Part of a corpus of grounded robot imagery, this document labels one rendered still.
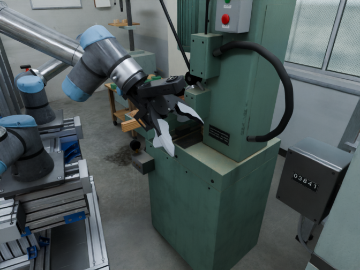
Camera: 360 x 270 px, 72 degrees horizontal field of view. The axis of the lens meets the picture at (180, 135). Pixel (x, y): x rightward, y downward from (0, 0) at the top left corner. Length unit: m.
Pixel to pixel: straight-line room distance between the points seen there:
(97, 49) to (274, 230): 1.67
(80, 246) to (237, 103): 1.15
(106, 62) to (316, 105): 1.97
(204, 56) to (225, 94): 0.18
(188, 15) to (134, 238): 1.39
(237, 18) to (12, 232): 1.05
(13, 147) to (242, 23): 0.83
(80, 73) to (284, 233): 1.68
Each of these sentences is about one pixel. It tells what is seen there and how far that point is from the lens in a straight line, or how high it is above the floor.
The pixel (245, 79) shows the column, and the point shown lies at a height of 1.16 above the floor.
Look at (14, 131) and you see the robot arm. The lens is 1.01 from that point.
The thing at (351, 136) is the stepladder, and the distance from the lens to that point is 1.58.
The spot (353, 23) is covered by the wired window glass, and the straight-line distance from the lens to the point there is 2.28.
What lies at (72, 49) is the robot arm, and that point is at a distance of 0.81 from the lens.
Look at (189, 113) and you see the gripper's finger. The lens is 0.64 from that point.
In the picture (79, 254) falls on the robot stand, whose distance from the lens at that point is 1.58.
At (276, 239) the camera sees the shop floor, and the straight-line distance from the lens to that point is 1.92.
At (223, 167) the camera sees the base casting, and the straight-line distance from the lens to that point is 1.06.
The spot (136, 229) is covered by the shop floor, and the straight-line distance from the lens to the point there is 1.88.
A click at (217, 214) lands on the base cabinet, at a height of 0.58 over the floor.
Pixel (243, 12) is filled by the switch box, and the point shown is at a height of 1.38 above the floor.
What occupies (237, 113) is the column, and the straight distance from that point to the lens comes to 1.00.
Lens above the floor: 1.43
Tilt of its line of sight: 30 degrees down
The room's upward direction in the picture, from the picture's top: straight up
